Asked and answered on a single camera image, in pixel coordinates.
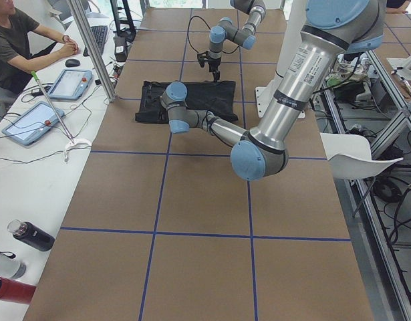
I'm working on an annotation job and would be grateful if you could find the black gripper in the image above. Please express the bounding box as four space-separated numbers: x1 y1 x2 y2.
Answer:
196 51 223 82

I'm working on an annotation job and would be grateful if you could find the black graphic t-shirt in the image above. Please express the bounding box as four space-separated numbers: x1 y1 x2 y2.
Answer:
135 81 238 124

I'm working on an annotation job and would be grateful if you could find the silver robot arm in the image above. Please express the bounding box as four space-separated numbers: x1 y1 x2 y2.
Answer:
196 0 266 82
160 1 386 181

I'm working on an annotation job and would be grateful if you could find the black keyboard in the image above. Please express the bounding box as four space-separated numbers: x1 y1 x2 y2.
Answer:
90 25 108 55

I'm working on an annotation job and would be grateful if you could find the far teach pendant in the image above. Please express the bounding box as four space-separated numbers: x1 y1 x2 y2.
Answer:
47 69 93 101

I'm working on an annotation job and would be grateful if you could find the teach pendant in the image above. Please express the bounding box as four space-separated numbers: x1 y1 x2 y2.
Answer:
47 69 93 101
1 102 59 146

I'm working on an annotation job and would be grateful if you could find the black computer mouse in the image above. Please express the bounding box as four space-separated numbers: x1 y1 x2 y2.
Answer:
65 58 80 68

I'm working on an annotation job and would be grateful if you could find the white plastic chair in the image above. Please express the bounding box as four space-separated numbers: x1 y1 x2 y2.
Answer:
320 133 404 180

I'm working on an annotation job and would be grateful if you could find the green tipped metal rod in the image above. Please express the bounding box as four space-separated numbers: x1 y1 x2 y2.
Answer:
31 71 74 143

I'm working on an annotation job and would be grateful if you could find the near teach pendant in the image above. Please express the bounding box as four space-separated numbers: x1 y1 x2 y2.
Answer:
1 102 59 146

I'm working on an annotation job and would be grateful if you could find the seated person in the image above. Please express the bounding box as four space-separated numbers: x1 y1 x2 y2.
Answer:
0 1 79 99

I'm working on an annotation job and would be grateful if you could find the black bottle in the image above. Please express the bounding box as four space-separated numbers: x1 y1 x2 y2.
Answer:
7 219 55 251

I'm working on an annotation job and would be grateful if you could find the white bottle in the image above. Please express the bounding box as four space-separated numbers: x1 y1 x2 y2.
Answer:
0 253 27 280

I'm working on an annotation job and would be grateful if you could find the red bottle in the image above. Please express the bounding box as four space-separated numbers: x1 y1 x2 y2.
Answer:
0 277 36 304

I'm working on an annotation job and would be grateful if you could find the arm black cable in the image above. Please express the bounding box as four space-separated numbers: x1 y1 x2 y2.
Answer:
186 15 246 56

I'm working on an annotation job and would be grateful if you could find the aluminium frame post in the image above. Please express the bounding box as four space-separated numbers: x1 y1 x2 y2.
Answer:
67 0 116 103

